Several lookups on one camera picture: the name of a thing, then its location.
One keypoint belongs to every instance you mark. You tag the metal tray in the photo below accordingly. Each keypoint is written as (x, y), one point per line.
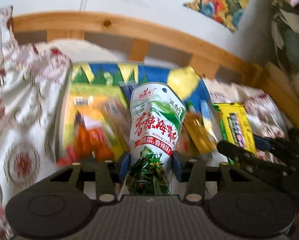
(113, 141)

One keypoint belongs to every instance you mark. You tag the floral hanging fabric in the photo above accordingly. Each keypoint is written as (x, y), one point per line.
(285, 34)

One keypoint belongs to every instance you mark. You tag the white green seaweed snack bag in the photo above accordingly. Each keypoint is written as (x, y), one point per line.
(157, 118)

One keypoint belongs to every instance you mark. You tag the orange-red snack bag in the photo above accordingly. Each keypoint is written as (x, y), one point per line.
(89, 142)

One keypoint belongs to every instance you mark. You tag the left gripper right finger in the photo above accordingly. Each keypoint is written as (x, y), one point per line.
(196, 181)

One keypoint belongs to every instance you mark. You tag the green sausage stick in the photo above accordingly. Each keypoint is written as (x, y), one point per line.
(190, 107)

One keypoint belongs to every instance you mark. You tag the yellow snack packet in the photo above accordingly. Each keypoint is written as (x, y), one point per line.
(235, 126)

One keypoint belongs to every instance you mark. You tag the dinosaur drawing paper liner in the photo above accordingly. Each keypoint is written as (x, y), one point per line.
(92, 83)

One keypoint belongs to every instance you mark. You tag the nut bar clear wrapper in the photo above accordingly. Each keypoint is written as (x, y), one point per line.
(119, 119)

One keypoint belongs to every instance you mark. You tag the blue paper sachet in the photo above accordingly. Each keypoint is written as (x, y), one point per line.
(127, 88)

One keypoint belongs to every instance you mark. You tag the gold foil snack packet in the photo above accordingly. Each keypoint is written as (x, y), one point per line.
(202, 140)

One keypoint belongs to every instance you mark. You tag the white pillow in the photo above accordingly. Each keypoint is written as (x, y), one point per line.
(84, 51)

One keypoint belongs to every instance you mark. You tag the wooden bed rail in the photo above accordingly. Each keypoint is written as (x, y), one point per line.
(206, 59)

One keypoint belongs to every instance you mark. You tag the floral satin bedspread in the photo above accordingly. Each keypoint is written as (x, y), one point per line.
(41, 200)

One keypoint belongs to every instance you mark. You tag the landscape wall drawing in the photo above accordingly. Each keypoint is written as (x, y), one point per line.
(225, 12)

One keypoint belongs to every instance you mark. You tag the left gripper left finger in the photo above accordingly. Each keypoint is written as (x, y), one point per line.
(106, 175)

